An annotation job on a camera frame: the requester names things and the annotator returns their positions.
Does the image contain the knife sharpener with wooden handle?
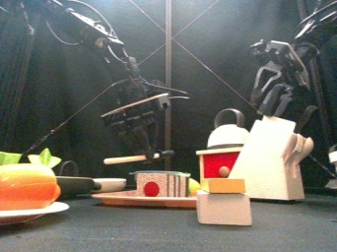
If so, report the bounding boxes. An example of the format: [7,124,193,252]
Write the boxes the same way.
[103,150,177,165]

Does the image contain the white wooden knife block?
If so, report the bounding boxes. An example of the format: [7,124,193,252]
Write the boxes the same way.
[228,115,307,202]

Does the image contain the sliced toy block red dot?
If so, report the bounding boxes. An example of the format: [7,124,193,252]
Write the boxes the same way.
[129,169,193,199]

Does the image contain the small white bowl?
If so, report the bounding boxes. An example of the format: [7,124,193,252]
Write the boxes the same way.
[91,177,127,194]

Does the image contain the red toy coffee grinder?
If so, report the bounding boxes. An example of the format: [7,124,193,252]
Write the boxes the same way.
[196,146,244,185]

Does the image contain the yellow-green toy fruit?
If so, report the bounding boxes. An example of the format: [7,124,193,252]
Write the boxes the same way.
[189,177,204,197]

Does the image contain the pink wooden tray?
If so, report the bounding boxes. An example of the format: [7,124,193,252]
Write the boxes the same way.
[91,189,200,210]

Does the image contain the black toy pot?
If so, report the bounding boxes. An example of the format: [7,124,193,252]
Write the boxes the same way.
[54,159,103,199]

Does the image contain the yellow wooden block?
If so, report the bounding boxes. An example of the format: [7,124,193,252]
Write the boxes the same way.
[201,177,248,195]

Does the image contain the green toy leaves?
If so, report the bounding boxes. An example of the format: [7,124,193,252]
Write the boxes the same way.
[0,148,63,169]

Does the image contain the white object at table edge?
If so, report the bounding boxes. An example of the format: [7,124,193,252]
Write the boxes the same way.
[324,144,337,190]

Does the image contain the orange toy fruit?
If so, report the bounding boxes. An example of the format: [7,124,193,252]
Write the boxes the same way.
[0,162,62,212]

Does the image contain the white plate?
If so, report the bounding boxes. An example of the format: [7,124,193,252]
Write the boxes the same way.
[0,201,71,227]

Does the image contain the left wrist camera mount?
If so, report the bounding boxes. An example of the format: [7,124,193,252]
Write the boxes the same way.
[101,93,173,118]

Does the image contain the white toy kettle black handle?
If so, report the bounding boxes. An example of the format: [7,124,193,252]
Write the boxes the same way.
[206,108,252,150]

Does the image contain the vertical metal frame post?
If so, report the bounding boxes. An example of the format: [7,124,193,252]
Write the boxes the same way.
[165,0,174,171]

